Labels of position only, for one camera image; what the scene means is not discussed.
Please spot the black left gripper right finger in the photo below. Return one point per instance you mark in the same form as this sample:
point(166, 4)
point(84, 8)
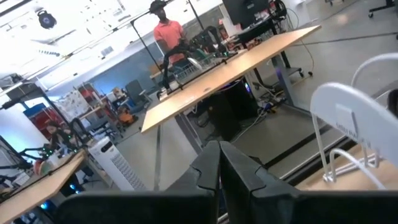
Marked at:
point(248, 193)

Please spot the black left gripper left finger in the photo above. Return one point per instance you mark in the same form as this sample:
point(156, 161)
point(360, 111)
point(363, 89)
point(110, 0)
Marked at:
point(192, 186)

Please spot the black background robot arm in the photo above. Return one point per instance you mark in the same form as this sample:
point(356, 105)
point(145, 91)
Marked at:
point(172, 59)
point(208, 39)
point(31, 154)

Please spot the white air purifier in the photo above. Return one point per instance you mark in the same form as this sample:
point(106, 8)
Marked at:
point(116, 165)

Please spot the black computer tower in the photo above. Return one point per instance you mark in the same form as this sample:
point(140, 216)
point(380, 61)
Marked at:
point(231, 109)

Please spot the grey office chair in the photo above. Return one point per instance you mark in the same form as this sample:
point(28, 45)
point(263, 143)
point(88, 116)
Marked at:
point(136, 91)

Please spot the long wooden table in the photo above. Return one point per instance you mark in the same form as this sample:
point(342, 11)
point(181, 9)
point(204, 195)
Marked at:
point(224, 74)

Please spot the person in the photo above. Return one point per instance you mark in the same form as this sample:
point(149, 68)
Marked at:
point(60, 137)
point(169, 34)

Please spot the white paper poster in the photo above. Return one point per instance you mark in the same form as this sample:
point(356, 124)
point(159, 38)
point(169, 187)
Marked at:
point(73, 104)

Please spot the black computer monitor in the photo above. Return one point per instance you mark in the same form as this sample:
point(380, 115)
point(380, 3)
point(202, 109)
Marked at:
point(245, 11)

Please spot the black ceiling camera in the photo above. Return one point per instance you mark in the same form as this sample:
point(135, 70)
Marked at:
point(46, 19)

